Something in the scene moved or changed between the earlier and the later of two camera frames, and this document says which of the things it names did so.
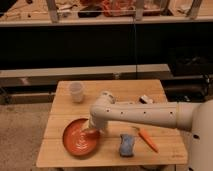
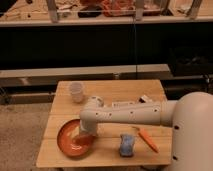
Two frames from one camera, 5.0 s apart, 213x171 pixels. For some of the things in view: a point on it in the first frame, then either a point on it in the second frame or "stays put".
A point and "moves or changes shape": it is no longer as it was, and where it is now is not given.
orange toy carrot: x=143 y=133 stays put
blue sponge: x=127 y=148 stays put
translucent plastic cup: x=76 y=89 stays put
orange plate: x=78 y=140 moves or changes shape
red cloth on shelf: x=117 y=7 stays put
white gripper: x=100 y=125 -> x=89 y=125
